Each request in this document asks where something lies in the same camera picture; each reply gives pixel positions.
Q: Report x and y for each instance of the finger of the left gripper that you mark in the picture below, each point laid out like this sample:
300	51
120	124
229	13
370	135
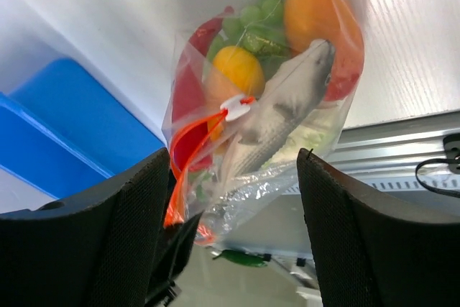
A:
171	257

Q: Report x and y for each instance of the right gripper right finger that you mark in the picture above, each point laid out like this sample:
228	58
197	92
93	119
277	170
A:
373	249

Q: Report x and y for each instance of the green toy grapes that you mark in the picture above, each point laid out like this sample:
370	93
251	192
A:
258	28

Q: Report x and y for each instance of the blue plastic tray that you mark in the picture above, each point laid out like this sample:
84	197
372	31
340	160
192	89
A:
63	132

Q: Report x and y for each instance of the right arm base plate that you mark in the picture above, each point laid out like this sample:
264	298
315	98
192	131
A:
451	146

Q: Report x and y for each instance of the red orange toy mango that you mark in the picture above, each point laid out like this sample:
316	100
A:
332	20

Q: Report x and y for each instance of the grey toy fish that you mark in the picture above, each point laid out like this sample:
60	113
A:
290	96

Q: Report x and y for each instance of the red toy chili pepper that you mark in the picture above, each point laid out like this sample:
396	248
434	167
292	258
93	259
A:
187	92

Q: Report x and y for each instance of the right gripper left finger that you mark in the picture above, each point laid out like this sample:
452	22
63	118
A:
94	248

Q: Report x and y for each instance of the white green toy cabbage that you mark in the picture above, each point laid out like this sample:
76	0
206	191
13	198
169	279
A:
319	132

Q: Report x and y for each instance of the clear zip top bag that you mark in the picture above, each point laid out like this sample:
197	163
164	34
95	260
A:
196	188

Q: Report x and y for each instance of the slotted cable duct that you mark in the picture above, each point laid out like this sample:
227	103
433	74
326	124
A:
405	180

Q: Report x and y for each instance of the yellow toy mango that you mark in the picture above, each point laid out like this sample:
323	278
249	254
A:
233	71

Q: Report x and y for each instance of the aluminium mounting rail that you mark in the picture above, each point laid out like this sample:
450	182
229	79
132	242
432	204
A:
401	144

